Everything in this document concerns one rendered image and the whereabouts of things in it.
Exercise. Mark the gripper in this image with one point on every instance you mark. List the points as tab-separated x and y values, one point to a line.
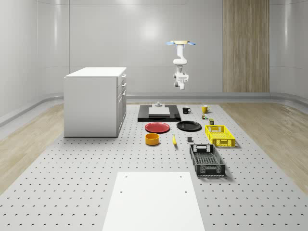
182	77

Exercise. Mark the banana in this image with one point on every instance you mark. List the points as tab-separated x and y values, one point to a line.
175	140

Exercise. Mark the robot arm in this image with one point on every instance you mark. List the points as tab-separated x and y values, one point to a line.
179	61

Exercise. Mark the black mug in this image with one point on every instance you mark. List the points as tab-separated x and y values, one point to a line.
185	110

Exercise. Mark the yellow mug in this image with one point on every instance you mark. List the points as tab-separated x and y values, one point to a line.
204	109

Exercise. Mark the puzzle cube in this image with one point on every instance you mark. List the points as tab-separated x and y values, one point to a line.
204	117

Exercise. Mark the black plate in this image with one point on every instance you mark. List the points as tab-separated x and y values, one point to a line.
189	126

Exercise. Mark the flat-sided can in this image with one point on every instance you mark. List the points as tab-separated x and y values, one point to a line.
211	121

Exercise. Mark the red plate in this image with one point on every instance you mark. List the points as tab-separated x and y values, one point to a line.
157	127

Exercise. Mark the yellow bowl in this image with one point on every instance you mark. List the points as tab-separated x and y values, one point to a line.
152	140

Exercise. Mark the yellow basket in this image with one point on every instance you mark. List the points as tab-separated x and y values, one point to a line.
222	142

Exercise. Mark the white cabinet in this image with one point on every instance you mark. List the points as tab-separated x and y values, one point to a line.
91	106

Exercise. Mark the dark grey basket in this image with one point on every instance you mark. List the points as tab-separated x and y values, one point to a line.
210	169

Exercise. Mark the white board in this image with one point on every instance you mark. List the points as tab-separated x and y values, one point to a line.
154	204

